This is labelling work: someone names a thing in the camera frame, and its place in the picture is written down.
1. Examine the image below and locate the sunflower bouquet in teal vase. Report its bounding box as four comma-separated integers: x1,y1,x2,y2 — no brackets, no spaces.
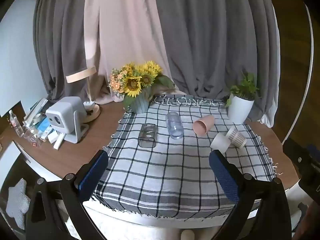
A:
121,60,175,113

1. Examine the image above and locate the grey curtain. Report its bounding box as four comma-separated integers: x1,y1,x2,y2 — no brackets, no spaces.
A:
33,0,105,105
140,0,280,128

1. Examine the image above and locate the smoky grey square cup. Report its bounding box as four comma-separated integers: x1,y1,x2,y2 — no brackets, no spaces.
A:
138,124,157,148

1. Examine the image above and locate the pink curtain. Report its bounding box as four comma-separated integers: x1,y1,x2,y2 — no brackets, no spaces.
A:
84,0,180,105

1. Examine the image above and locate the orange flower bunch white vase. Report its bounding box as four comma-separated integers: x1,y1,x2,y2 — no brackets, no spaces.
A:
108,68,128,102

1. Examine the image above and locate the white patterned cup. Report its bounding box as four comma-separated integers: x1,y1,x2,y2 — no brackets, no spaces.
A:
226,127,247,148

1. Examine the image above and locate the white remote stick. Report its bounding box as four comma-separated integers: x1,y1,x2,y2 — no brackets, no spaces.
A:
53,133,66,150

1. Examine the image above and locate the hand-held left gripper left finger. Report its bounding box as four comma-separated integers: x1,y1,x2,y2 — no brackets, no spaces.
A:
26,150,109,240

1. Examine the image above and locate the pink cup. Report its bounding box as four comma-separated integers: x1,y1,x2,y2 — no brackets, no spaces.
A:
192,114,215,137

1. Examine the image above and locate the plain white cup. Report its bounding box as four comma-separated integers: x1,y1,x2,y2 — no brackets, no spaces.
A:
210,132,232,153

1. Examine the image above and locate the white curved frame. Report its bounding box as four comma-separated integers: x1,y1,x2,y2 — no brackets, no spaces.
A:
282,2,314,143

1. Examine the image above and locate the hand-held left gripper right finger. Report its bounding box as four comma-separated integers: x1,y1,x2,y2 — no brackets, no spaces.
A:
209,150,292,240

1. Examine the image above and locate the checked grey white cloth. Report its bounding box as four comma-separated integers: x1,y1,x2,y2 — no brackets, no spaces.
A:
90,94,278,217

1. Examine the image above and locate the blue white box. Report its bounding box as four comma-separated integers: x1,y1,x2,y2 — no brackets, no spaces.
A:
35,117,54,140

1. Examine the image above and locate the green plant in white pot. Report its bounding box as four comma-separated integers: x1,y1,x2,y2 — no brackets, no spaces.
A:
225,72,260,125

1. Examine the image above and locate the striped star-shaped pillow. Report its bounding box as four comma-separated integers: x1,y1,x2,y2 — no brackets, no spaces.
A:
5,178,31,230

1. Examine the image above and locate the white projector on stand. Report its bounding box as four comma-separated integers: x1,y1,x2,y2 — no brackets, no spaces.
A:
46,97,90,143

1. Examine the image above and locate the clear plastic bottle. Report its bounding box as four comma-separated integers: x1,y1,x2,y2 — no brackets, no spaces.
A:
9,110,24,137

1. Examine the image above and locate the white desk lamp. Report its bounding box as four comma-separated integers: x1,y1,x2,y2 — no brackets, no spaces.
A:
66,66,101,123

